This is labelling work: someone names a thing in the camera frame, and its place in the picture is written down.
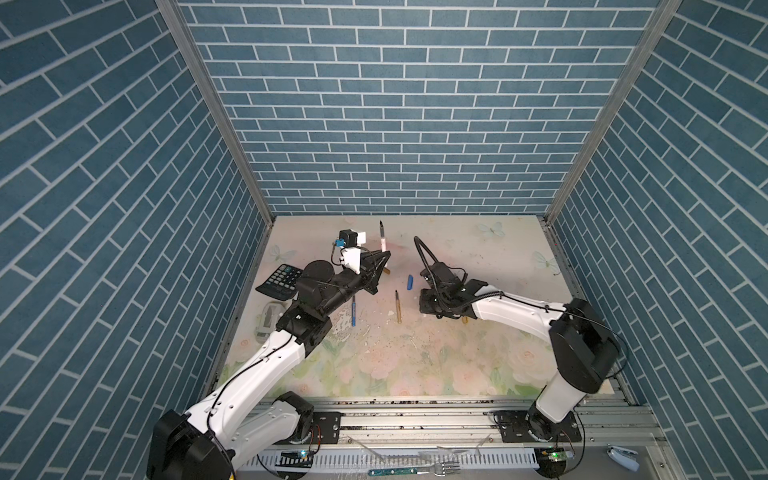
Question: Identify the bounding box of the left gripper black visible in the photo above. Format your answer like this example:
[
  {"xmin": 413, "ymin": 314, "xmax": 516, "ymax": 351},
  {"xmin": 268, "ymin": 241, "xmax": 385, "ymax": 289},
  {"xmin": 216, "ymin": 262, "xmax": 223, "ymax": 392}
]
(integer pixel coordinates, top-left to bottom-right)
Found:
[{"xmin": 317, "ymin": 249, "xmax": 390, "ymax": 320}]

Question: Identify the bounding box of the pink pen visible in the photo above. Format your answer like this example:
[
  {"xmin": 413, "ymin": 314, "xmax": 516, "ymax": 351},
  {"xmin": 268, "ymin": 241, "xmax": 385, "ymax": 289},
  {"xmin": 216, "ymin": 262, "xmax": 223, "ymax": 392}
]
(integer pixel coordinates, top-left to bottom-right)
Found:
[{"xmin": 379, "ymin": 221, "xmax": 387, "ymax": 251}]

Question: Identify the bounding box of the tan pen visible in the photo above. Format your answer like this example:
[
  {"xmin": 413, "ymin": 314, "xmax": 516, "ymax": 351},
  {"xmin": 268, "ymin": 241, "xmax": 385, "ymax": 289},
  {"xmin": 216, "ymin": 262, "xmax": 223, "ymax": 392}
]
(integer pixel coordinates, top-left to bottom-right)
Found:
[{"xmin": 395, "ymin": 290, "xmax": 403, "ymax": 324}]

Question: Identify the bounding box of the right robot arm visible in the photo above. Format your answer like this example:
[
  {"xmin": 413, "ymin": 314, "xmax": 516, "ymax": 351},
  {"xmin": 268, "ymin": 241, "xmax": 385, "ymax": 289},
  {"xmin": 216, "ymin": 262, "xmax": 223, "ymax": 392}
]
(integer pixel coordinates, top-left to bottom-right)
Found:
[{"xmin": 419, "ymin": 262, "xmax": 622, "ymax": 442}]

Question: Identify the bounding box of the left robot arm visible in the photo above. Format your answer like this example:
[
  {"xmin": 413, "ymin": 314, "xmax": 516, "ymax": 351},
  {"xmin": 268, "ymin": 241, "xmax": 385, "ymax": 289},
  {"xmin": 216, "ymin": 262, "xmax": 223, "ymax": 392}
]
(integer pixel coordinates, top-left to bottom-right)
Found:
[{"xmin": 146, "ymin": 250, "xmax": 391, "ymax": 479}]

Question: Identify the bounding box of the black calculator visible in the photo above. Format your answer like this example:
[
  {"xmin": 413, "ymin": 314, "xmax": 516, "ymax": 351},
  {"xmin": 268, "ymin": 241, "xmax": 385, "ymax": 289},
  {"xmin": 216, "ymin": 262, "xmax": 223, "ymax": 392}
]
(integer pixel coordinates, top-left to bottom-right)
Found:
[{"xmin": 255, "ymin": 264, "xmax": 303, "ymax": 301}]

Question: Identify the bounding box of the white blue stapler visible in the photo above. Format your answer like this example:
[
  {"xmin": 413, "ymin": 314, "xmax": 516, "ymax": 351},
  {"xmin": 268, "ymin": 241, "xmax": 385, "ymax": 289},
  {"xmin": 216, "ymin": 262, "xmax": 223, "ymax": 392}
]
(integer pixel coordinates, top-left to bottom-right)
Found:
[{"xmin": 607, "ymin": 446, "xmax": 640, "ymax": 472}]

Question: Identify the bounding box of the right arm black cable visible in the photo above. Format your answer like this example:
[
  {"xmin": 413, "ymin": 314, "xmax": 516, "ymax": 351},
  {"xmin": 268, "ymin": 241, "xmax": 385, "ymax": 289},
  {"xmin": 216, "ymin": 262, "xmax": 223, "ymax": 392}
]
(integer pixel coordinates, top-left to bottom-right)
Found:
[{"xmin": 412, "ymin": 235, "xmax": 469, "ymax": 289}]

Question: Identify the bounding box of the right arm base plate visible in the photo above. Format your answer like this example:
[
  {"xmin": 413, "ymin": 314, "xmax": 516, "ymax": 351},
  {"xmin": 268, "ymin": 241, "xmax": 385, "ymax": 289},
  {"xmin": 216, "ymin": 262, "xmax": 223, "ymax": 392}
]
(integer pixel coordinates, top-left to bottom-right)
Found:
[{"xmin": 489, "ymin": 408, "xmax": 583, "ymax": 443}]

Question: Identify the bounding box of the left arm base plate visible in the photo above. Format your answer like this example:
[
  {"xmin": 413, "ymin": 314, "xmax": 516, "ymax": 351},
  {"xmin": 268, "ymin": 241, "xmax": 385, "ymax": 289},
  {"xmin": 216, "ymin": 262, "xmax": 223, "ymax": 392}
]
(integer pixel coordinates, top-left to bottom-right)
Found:
[{"xmin": 277, "ymin": 411, "xmax": 342, "ymax": 445}]

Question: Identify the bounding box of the green handled fork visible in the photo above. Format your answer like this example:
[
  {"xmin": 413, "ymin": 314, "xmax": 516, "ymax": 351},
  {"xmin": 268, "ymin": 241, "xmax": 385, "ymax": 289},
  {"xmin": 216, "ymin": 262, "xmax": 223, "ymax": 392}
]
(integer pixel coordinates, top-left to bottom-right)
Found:
[{"xmin": 367, "ymin": 461, "xmax": 461, "ymax": 477}]

